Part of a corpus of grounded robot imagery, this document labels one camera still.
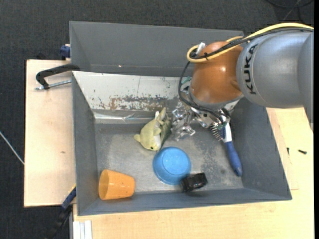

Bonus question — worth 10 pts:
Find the yellow-green plush dolphin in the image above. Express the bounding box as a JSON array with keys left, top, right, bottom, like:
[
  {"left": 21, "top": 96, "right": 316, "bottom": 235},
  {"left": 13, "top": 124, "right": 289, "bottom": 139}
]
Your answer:
[{"left": 134, "top": 107, "right": 173, "bottom": 152}]

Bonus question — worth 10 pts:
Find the orange plastic cup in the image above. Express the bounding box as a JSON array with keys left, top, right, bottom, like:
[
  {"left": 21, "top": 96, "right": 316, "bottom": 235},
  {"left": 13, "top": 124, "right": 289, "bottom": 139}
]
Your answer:
[{"left": 98, "top": 169, "right": 136, "bottom": 201}]

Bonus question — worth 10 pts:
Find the black ring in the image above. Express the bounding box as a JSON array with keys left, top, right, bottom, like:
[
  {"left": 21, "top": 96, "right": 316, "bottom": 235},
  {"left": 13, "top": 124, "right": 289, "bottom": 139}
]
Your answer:
[{"left": 180, "top": 172, "right": 208, "bottom": 193}]

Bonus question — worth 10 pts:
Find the pale wood board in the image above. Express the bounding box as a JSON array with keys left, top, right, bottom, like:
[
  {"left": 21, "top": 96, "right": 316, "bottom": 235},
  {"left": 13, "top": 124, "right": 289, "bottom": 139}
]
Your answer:
[{"left": 23, "top": 59, "right": 77, "bottom": 208}]

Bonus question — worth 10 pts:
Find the blue plastic bowl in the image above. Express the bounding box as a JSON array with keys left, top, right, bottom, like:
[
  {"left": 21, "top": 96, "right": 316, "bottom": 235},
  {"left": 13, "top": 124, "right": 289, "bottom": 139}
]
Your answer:
[{"left": 152, "top": 146, "right": 192, "bottom": 186}]

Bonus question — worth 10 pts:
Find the grey metal bin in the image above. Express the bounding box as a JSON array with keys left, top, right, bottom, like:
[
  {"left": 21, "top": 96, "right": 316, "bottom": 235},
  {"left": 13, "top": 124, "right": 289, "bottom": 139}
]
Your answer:
[{"left": 69, "top": 20, "right": 293, "bottom": 217}]

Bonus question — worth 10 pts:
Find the blue and white brush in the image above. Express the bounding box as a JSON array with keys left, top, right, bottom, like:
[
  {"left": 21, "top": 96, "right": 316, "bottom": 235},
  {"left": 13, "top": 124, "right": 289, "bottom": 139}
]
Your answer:
[{"left": 211, "top": 115, "right": 243, "bottom": 177}]

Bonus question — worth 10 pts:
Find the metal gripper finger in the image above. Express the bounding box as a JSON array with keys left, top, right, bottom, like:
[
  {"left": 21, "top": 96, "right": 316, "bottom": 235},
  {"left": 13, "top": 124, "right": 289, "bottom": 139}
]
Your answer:
[
  {"left": 171, "top": 108, "right": 192, "bottom": 124},
  {"left": 173, "top": 123, "right": 196, "bottom": 142}
]

